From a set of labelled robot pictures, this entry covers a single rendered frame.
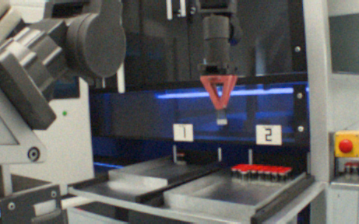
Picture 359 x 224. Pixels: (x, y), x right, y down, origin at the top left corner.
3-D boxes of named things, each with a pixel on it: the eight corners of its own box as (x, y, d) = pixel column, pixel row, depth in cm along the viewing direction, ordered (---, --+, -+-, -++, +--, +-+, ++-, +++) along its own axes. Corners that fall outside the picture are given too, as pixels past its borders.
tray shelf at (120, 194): (162, 166, 153) (162, 162, 153) (330, 182, 109) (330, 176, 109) (68, 193, 115) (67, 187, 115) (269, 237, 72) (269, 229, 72)
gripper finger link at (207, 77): (239, 107, 84) (237, 67, 83) (231, 109, 77) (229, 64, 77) (212, 109, 86) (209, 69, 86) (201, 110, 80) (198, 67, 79)
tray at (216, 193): (230, 176, 120) (230, 166, 119) (305, 183, 104) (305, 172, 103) (164, 204, 93) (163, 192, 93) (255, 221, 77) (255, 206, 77)
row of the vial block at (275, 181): (234, 180, 113) (233, 166, 113) (286, 186, 102) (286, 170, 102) (230, 182, 112) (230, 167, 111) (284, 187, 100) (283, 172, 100)
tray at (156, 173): (171, 162, 149) (170, 155, 149) (226, 168, 133) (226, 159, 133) (109, 180, 123) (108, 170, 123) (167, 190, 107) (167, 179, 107)
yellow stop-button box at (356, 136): (340, 152, 106) (339, 129, 105) (364, 153, 101) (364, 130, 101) (334, 157, 100) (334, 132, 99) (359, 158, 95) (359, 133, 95)
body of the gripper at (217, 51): (238, 72, 85) (237, 41, 84) (226, 70, 75) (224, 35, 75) (212, 75, 87) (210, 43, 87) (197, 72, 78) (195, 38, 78)
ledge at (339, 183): (341, 177, 113) (341, 172, 113) (381, 180, 105) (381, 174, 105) (330, 188, 102) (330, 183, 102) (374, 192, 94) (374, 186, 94)
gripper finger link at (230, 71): (239, 107, 83) (237, 67, 83) (230, 109, 77) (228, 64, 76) (211, 109, 86) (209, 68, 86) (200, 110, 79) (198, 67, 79)
